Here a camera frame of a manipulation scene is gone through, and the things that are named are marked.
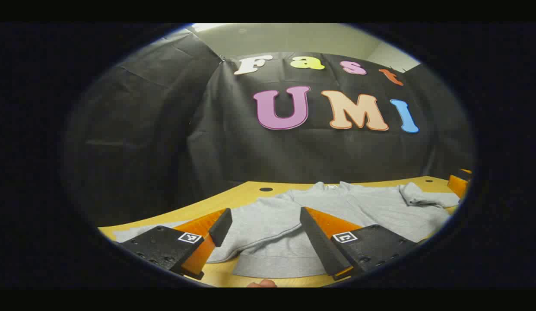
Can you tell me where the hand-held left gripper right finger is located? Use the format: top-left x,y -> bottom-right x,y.
299,207 -> 419,281

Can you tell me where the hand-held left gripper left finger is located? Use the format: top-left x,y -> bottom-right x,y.
117,208 -> 233,280

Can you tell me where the grey sweatshirt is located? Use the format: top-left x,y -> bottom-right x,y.
114,181 -> 460,279

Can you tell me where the black backdrop cloth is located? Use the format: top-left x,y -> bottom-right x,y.
63,30 -> 476,227

